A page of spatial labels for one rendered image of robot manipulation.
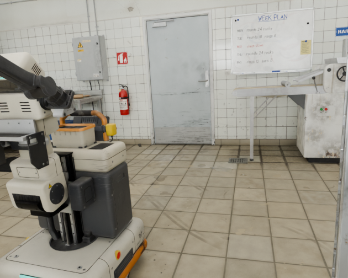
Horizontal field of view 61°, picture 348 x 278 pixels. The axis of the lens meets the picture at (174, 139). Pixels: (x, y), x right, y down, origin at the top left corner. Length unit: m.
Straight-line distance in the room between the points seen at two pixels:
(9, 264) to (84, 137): 0.75
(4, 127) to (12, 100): 0.13
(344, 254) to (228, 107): 4.36
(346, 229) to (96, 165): 1.34
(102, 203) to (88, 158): 0.26
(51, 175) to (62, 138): 0.33
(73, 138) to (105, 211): 0.45
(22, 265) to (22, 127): 0.74
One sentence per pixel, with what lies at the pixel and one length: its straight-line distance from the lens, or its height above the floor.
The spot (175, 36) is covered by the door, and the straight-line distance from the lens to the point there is 4.92.
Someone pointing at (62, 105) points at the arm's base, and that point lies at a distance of 1.35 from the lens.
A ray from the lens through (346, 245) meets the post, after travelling 0.48.
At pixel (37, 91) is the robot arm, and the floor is 1.15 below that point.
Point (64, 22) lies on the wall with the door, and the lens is 5.70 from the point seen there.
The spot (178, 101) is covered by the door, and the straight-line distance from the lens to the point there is 4.91.
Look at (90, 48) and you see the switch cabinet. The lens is 5.19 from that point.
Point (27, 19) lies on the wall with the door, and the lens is 6.13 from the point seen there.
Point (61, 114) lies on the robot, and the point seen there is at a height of 1.05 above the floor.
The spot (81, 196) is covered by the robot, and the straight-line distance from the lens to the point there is 1.56.
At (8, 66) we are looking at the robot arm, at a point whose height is 1.25.
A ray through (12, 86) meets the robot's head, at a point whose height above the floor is 1.18.
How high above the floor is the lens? 1.20
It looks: 13 degrees down
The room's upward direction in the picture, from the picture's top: 3 degrees counter-clockwise
